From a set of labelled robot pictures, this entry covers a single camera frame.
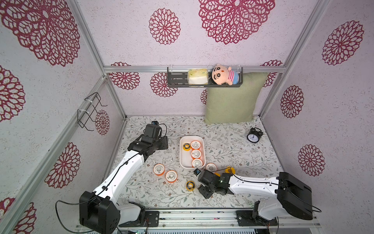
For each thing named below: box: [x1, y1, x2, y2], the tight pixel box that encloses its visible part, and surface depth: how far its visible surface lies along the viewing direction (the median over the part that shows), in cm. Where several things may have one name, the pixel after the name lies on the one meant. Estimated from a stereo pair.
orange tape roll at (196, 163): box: [191, 158, 204, 168], surface depth 94 cm
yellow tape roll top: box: [224, 166, 236, 175], surface depth 91 cm
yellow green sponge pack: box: [187, 68, 209, 85], surface depth 92 cm
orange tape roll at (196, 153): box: [190, 149, 202, 159], surface depth 99 cm
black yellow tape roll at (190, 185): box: [186, 180, 196, 192], surface depth 85 cm
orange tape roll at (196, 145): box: [190, 140, 202, 150], surface depth 102 cm
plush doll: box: [211, 63, 242, 86], surface depth 88 cm
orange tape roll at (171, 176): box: [165, 170, 178, 183], surface depth 89 cm
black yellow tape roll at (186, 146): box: [182, 142, 191, 152], surface depth 102 cm
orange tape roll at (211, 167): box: [205, 162, 218, 173], surface depth 93 cm
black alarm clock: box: [246, 127, 264, 143], surface depth 103 cm
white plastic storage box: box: [179, 135, 206, 170], surface depth 99 cm
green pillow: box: [204, 72, 270, 124], surface depth 100 cm
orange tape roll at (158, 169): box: [152, 163, 165, 177], surface depth 91 cm
